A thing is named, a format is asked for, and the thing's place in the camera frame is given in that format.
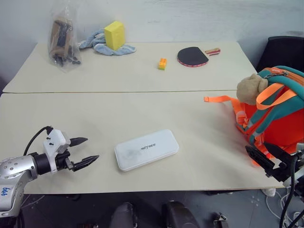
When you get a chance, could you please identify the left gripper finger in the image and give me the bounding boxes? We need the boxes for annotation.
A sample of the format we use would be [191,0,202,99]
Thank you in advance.
[68,137,88,147]
[71,155,100,172]

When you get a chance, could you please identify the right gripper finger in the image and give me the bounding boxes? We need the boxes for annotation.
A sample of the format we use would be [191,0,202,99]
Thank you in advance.
[245,145,274,170]
[265,142,292,162]

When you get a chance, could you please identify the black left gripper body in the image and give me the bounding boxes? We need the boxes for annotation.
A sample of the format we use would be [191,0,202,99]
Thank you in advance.
[55,151,76,172]

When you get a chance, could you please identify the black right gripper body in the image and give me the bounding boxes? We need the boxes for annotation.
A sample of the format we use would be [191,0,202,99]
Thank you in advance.
[265,156,296,183]

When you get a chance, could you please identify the orange and teal backpack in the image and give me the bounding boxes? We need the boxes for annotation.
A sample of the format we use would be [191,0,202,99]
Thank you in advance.
[203,66,304,167]

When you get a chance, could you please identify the white rectangular case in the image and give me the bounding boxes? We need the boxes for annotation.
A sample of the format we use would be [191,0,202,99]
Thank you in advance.
[114,129,180,173]

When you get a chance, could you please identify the dark rounded shape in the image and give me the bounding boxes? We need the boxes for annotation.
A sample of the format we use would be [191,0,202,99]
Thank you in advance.
[110,201,139,228]
[161,200,200,228]

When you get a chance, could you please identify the beige plush bear charm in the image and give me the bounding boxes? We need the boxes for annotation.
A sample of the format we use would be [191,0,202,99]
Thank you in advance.
[236,73,269,105]

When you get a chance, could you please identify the light blue towel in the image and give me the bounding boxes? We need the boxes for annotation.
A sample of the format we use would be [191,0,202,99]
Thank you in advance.
[79,29,137,57]

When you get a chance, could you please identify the clear plastic bag of parts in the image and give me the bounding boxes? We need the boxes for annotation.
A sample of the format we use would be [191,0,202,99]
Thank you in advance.
[47,3,83,73]

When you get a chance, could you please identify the black chair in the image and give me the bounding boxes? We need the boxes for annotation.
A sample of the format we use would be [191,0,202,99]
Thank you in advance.
[256,36,304,73]

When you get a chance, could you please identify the yellow sponge block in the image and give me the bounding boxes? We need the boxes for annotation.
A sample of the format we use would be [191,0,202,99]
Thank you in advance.
[104,20,126,51]

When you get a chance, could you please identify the orange yellow toy brick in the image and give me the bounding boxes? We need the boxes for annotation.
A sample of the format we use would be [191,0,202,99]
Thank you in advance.
[157,58,168,71]

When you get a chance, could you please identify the black table tennis paddle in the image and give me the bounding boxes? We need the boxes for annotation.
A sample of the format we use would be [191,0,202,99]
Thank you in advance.
[177,46,221,68]

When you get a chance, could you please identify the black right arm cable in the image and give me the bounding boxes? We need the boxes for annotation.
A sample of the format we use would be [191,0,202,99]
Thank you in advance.
[279,155,304,228]

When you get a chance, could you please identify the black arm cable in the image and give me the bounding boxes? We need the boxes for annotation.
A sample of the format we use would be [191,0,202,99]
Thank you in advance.
[279,155,304,228]
[23,125,53,156]

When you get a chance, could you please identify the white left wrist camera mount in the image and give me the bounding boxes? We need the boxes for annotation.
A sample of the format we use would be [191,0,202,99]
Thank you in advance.
[42,129,72,175]

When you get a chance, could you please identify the white floor cables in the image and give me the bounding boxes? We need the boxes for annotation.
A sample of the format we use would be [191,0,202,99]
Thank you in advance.
[260,187,304,225]

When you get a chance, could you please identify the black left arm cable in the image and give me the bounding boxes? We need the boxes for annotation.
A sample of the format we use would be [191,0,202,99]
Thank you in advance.
[23,125,53,156]

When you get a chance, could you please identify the small dark metal floor bracket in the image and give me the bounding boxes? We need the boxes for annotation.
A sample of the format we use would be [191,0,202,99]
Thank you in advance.
[213,212,230,228]

